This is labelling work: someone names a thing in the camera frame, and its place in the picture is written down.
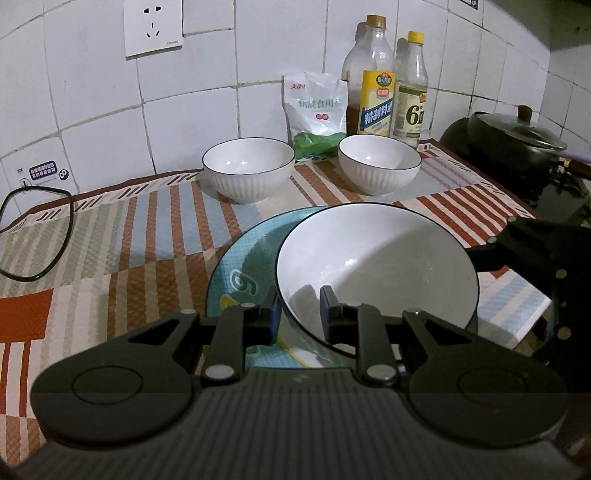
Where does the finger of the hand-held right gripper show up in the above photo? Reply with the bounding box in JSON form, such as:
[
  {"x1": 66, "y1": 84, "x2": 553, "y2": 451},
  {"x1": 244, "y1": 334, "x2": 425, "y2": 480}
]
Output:
[{"x1": 466, "y1": 216, "x2": 591, "y2": 343}]

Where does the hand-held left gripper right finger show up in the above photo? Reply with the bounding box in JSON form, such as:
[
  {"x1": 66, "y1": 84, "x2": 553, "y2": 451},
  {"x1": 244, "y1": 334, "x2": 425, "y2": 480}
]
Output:
[{"x1": 320, "y1": 285, "x2": 483, "y2": 387}]

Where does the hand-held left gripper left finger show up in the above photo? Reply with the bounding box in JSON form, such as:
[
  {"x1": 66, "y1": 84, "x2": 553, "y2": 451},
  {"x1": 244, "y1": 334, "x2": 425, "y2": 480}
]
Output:
[{"x1": 124, "y1": 285, "x2": 282, "y2": 387}]

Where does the blue patterned plate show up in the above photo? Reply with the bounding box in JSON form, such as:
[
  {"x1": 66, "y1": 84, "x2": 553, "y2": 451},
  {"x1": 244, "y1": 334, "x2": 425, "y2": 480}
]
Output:
[{"x1": 205, "y1": 206, "x2": 361, "y2": 370}]

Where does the smooth white bowl black rim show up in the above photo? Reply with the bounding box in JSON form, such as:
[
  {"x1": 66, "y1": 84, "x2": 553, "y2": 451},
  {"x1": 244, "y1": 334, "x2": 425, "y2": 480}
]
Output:
[{"x1": 276, "y1": 203, "x2": 480, "y2": 360}]

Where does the black gas stove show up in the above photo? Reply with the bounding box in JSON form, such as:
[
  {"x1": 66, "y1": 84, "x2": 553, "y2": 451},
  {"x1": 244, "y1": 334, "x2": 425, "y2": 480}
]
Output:
[{"x1": 522, "y1": 161, "x2": 591, "y2": 228}]

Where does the glass pot lid wooden knob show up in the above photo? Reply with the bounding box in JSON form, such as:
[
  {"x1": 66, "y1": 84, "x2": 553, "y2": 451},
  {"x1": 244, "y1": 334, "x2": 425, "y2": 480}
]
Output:
[{"x1": 475, "y1": 105, "x2": 568, "y2": 151}]

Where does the black cooking pot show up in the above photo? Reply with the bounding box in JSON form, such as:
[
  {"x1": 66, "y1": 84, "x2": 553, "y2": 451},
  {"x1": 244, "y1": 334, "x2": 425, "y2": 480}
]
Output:
[{"x1": 438, "y1": 113, "x2": 591, "y2": 195}]

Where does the white ribbed bowl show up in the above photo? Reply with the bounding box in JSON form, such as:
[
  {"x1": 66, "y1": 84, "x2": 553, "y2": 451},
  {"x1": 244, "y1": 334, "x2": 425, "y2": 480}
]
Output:
[
  {"x1": 202, "y1": 137, "x2": 296, "y2": 205},
  {"x1": 338, "y1": 134, "x2": 422, "y2": 197}
]

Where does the striped patchwork tablecloth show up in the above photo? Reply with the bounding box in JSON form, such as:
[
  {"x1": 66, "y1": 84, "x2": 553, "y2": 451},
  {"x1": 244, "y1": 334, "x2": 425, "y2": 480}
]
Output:
[{"x1": 0, "y1": 138, "x2": 555, "y2": 464}]

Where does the clear bottle with pale label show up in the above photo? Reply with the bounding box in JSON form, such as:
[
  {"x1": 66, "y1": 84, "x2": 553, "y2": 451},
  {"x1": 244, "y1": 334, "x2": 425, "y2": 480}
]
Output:
[{"x1": 392, "y1": 31, "x2": 430, "y2": 151}]

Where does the white and green salt bag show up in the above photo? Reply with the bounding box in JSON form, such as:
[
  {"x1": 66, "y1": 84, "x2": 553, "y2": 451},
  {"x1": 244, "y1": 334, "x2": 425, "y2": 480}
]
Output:
[{"x1": 283, "y1": 70, "x2": 349, "y2": 162}]

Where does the clear bottle with yellow label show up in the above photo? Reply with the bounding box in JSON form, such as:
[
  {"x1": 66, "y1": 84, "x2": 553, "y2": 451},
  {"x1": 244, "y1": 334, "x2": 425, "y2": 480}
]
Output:
[{"x1": 355, "y1": 15, "x2": 397, "y2": 138}]

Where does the dark brown glass bottle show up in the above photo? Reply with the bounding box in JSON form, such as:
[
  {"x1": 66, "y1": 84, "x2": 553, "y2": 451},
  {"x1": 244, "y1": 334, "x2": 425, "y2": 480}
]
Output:
[{"x1": 341, "y1": 22, "x2": 370, "y2": 136}]

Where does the black rice cooker cord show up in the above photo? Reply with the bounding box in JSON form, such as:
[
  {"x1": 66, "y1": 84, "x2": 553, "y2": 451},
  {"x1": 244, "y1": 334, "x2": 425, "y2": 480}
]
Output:
[{"x1": 0, "y1": 187, "x2": 75, "y2": 282}]

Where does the dark panel wall sticker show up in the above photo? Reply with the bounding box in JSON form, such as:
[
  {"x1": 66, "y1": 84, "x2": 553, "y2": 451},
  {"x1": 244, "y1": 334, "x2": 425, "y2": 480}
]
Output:
[{"x1": 16, "y1": 161, "x2": 70, "y2": 185}]

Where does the white wall socket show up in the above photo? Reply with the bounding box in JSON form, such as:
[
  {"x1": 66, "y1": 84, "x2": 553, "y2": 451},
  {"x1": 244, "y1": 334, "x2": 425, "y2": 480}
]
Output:
[{"x1": 123, "y1": 0, "x2": 184, "y2": 58}]

